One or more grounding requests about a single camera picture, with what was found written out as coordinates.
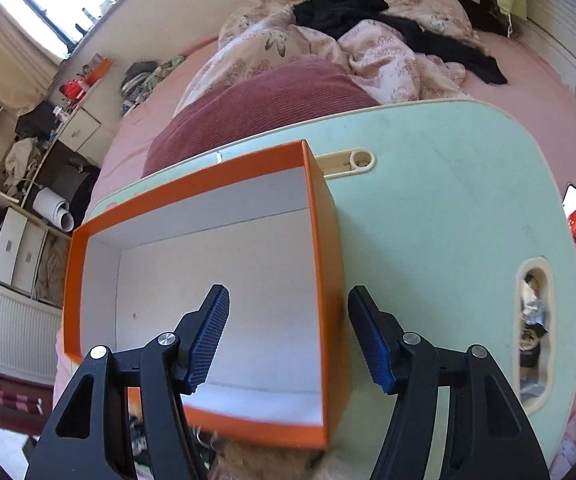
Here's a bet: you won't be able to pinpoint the white drawer cabinet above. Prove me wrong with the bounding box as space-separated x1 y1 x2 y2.
55 107 103 153

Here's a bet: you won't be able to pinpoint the black clothes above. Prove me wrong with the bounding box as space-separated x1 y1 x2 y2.
292 0 510 87

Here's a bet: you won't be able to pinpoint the maroon corduroy pillow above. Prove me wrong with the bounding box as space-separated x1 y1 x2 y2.
142 56 381 179

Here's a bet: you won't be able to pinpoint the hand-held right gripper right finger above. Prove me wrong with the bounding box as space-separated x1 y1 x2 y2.
347 285 551 480

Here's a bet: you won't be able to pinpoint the orange organizer box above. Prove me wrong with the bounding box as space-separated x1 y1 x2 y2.
88 58 114 81

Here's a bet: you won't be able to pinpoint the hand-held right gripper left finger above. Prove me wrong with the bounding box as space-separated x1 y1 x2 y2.
24 284 231 480

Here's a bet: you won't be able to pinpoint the rolled white paper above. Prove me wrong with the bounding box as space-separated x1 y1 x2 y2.
32 187 76 231

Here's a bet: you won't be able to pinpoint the orange cardboard box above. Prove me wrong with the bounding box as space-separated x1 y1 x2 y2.
62 140 345 450

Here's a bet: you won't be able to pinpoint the pink bed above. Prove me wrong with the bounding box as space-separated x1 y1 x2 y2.
58 0 576 461

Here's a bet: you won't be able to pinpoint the white radiator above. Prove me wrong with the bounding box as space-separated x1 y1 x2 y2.
0 275 63 381

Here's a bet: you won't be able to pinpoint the beige curtain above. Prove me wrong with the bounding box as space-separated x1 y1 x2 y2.
0 7 61 108

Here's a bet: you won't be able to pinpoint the mint green desktop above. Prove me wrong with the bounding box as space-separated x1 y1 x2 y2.
85 97 576 480

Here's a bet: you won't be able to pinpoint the red striped cloth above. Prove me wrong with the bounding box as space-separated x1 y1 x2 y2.
0 377 43 418

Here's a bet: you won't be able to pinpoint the silver foil wrapper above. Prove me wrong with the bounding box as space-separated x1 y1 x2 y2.
522 290 549 331

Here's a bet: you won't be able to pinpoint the white drawer unit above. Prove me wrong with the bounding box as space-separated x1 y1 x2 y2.
0 207 48 296

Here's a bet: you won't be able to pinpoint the dark chair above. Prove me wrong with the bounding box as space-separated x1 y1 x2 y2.
42 157 101 226

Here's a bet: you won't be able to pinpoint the beige plush toy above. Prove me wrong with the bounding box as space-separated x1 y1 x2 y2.
213 437 331 480

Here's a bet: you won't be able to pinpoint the pile of folded clothes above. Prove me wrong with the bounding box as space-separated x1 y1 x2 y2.
120 57 186 111

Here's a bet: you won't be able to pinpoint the pink floral quilt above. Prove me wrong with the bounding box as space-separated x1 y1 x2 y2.
174 0 481 117

